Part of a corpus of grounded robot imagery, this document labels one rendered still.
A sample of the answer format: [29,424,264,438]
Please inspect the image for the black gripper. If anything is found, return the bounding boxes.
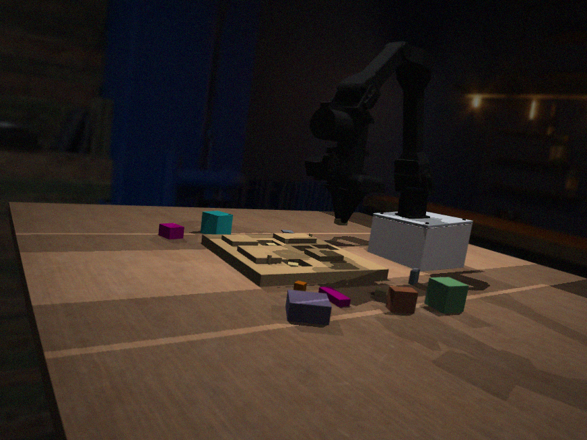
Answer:
[313,143,385,223]

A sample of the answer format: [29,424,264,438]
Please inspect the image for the teal block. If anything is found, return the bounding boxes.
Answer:
[201,211,233,235]

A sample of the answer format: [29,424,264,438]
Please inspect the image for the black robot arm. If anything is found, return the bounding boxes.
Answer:
[304,41,436,219]

